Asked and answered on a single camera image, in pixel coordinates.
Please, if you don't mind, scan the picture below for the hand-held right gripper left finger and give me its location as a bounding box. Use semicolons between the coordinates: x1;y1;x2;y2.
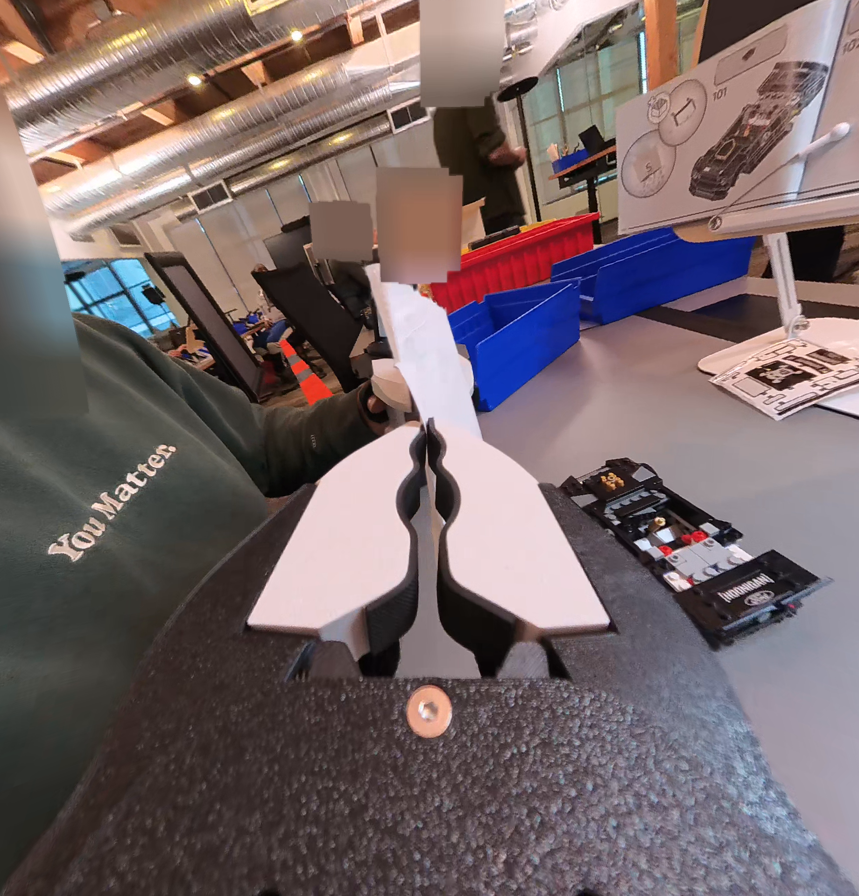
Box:
245;418;430;659

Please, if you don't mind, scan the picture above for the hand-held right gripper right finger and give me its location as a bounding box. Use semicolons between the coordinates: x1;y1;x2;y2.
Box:
424;416;615;659

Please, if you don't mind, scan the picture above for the printed white paper bag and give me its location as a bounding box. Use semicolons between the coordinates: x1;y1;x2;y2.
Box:
361;279;485;443

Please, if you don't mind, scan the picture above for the lego car model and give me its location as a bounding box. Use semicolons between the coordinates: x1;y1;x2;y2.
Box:
559;457;834;651

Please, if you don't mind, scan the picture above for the lego instruction booklet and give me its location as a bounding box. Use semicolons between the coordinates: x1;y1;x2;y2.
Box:
613;0;859;240

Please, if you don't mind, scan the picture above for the lego sticker sheet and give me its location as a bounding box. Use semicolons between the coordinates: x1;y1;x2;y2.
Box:
709;342;859;422

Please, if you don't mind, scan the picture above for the orange traffic cone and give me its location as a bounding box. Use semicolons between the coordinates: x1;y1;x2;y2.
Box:
277;335;337;408

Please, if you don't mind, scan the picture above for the black monitor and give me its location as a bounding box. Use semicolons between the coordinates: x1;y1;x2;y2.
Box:
251;265;369;394
141;251;271;406

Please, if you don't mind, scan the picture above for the red plastic bin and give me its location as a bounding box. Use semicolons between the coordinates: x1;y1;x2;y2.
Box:
429;212;603;313

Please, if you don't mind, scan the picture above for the person's green garment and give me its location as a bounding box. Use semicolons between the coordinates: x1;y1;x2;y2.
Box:
0;314;321;896

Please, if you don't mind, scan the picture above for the wooden standing desk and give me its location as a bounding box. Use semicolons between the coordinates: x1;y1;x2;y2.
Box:
552;139;621;226

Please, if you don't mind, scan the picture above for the white stand rod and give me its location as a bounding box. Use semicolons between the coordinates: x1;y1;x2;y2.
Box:
762;230;813;341

